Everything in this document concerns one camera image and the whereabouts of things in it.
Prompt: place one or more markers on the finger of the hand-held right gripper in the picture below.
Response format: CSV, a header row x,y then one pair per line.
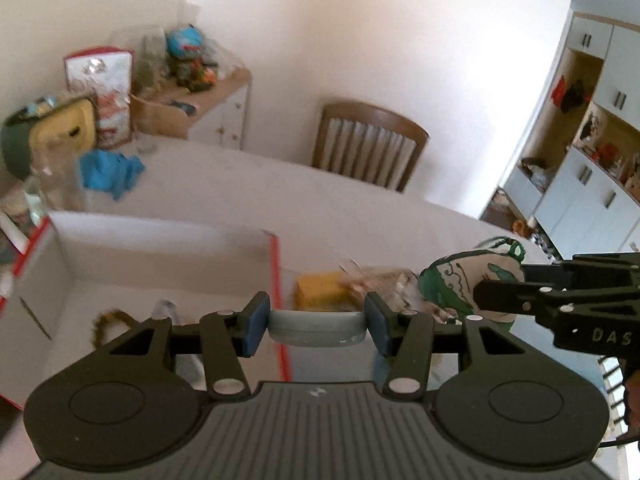
x,y
545,272
505,297

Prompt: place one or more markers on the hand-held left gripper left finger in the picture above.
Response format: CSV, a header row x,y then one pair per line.
x,y
255,322

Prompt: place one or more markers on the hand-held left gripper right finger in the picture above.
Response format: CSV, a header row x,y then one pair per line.
x,y
377,327

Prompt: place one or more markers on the green white printed pouch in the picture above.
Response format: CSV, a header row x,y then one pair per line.
x,y
450,280

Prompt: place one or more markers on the grey round lid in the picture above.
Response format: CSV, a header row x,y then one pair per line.
x,y
315,330

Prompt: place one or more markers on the white red cardboard box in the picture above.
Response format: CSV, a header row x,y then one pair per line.
x,y
150,260

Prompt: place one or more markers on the person's right hand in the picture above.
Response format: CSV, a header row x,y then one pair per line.
x,y
633,400

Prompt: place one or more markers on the red toy in clear wrapper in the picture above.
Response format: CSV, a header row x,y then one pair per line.
x,y
380,280

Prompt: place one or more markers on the yellow sponge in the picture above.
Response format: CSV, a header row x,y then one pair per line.
x,y
320,292

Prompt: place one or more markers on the wooden chair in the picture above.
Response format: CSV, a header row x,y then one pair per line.
x,y
370,125

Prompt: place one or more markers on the blue cloth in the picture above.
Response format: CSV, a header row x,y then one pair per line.
x,y
107,170

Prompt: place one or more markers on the white sideboard with wooden top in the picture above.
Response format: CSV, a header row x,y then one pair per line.
x,y
220,110

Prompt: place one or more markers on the clear drinking glass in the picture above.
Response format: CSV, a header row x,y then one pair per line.
x,y
55,180

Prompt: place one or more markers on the dark toy figures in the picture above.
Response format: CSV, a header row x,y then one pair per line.
x,y
192,75

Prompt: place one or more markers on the red white carton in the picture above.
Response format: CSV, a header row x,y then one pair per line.
x,y
107,90

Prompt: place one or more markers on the yellow tissue box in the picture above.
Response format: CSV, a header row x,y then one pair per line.
x,y
62,125

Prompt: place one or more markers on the glass jar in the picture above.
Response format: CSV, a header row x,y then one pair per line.
x,y
150,60

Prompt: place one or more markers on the blue globe toy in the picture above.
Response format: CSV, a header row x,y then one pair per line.
x,y
184,42

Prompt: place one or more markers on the dark green bag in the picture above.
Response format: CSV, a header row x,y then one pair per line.
x,y
15,145

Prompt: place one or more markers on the white wall cabinet unit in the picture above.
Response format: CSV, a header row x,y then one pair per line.
x,y
585,185

